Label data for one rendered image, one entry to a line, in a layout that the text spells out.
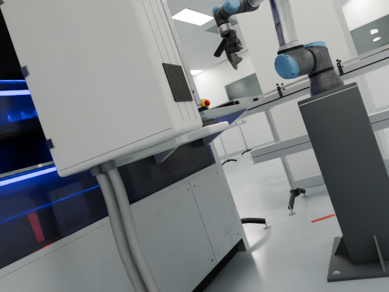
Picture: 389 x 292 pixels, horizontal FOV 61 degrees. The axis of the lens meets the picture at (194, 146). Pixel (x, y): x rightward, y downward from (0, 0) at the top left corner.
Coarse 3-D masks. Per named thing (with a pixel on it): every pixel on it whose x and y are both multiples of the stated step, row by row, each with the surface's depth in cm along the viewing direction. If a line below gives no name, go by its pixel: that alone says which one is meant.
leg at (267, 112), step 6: (270, 108) 269; (270, 114) 272; (270, 120) 272; (270, 126) 273; (276, 132) 272; (276, 138) 272; (282, 156) 272; (282, 162) 273; (288, 168) 272; (288, 174) 272; (288, 180) 273; (294, 186) 272
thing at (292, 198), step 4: (300, 188) 283; (292, 192) 269; (296, 192) 271; (300, 192) 286; (304, 192) 291; (292, 196) 264; (304, 196) 291; (292, 200) 260; (288, 204) 259; (292, 204) 257; (288, 208) 257; (292, 208) 256; (292, 212) 256
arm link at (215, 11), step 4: (216, 8) 184; (212, 12) 187; (216, 12) 184; (216, 16) 184; (220, 16) 182; (216, 20) 185; (220, 20) 184; (224, 20) 183; (228, 20) 185; (216, 24) 187; (220, 24) 184
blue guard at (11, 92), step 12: (0, 84) 111; (12, 84) 115; (24, 84) 119; (0, 96) 110; (12, 96) 114; (24, 96) 117; (0, 108) 109; (12, 108) 112; (24, 108) 116; (0, 120) 108; (12, 120) 111; (24, 120) 115; (36, 120) 119; (0, 132) 107
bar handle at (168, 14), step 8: (160, 0) 110; (168, 8) 111; (168, 16) 110; (168, 24) 110; (176, 32) 110; (176, 40) 110; (184, 56) 110; (184, 64) 110; (192, 80) 110; (192, 88) 110; (200, 104) 111
